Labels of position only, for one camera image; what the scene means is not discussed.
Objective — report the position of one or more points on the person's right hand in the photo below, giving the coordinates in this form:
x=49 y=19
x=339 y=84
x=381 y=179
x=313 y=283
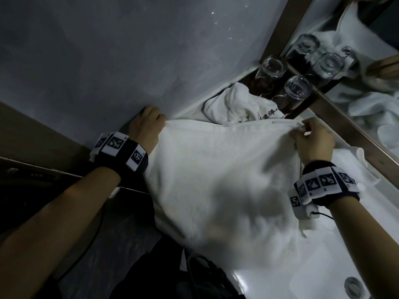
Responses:
x=314 y=143

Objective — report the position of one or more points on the person's left hand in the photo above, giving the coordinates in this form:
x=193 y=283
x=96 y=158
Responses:
x=144 y=129

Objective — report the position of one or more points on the person's right fingers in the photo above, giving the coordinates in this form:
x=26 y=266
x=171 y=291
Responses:
x=300 y=130

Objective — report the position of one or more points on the person's left fingers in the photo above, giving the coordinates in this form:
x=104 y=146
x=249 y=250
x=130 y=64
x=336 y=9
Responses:
x=157 y=115

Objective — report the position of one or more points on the large white towel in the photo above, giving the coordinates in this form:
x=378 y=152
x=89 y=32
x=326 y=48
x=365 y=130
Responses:
x=218 y=183

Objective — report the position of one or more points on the person's left forearm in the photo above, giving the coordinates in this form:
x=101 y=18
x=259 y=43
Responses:
x=53 y=227

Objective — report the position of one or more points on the person's right forearm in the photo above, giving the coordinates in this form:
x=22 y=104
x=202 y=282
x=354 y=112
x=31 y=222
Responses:
x=371 y=245

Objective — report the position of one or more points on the clear drinking glass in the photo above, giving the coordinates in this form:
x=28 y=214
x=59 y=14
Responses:
x=294 y=91
x=269 y=73

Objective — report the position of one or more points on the black wristband with marker tags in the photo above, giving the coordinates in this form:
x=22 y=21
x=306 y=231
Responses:
x=324 y=183
x=120 y=151

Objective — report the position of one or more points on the wood-framed mirror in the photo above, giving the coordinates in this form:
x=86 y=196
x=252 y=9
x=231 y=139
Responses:
x=352 y=121

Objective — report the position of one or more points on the white cloth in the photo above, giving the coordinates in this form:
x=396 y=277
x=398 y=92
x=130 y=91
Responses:
x=358 y=161

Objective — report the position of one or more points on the dark wooden tray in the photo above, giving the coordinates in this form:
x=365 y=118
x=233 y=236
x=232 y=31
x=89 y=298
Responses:
x=249 y=85

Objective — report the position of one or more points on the small white printed towel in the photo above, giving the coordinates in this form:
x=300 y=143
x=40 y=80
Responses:
x=237 y=105

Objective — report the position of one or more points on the brown wooden cabinet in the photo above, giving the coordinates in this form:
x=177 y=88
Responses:
x=34 y=143

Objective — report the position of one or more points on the white sink basin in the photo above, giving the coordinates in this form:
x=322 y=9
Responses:
x=327 y=255

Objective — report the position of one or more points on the person's black clothing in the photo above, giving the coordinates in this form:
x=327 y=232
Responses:
x=174 y=274

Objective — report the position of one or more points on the metal sink drain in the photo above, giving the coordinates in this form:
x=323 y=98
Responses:
x=354 y=288

